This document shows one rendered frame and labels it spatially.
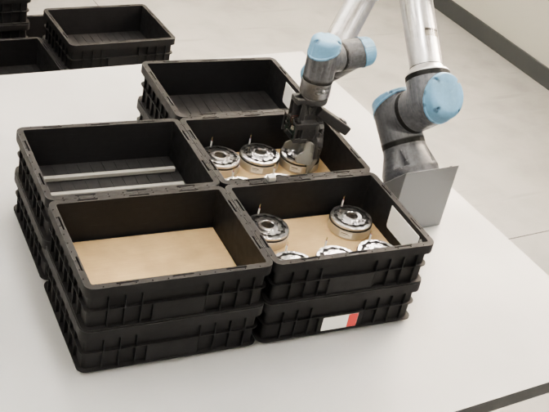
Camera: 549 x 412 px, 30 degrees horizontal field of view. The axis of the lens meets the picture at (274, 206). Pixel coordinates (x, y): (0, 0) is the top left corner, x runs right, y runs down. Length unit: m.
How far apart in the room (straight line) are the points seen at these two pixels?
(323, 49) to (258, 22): 3.08
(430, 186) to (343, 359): 0.62
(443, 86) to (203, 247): 0.75
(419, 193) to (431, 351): 0.49
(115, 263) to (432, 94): 0.90
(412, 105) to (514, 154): 2.24
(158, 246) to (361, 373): 0.52
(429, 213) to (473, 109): 2.41
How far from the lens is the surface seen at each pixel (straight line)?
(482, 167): 4.64
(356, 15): 2.72
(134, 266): 2.20
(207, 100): 2.87
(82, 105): 3.02
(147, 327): 2.08
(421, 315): 2.47
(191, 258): 2.25
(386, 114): 2.69
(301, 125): 2.50
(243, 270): 2.08
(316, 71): 2.45
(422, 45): 2.66
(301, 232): 2.40
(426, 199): 2.72
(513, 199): 4.48
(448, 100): 2.61
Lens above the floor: 2.18
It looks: 33 degrees down
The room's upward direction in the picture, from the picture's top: 12 degrees clockwise
